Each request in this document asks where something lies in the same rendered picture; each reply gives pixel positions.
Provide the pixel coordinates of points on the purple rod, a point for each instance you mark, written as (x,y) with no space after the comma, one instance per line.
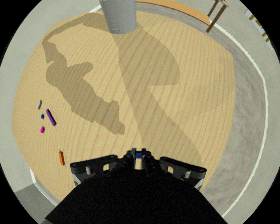
(51,117)

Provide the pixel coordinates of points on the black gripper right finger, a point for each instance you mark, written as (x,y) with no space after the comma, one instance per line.
(181,170)

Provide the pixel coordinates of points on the orange rod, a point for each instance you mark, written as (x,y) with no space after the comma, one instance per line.
(61,158)

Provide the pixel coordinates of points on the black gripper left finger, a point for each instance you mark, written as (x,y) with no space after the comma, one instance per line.
(89,168)

